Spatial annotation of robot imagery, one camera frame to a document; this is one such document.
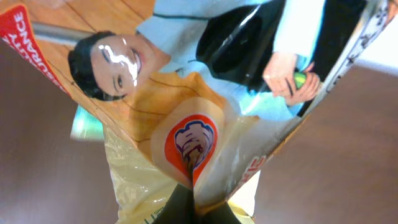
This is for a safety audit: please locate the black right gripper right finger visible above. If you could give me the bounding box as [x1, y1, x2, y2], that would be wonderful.
[198, 202, 241, 224]

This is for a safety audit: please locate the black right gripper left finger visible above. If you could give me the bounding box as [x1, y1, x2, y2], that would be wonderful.
[153, 184, 195, 224]

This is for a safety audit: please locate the cream bee snack bag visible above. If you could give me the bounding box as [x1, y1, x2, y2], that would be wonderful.
[1, 1, 397, 223]

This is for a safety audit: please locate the green tissue pack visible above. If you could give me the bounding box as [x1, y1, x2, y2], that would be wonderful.
[70, 105, 104, 142]

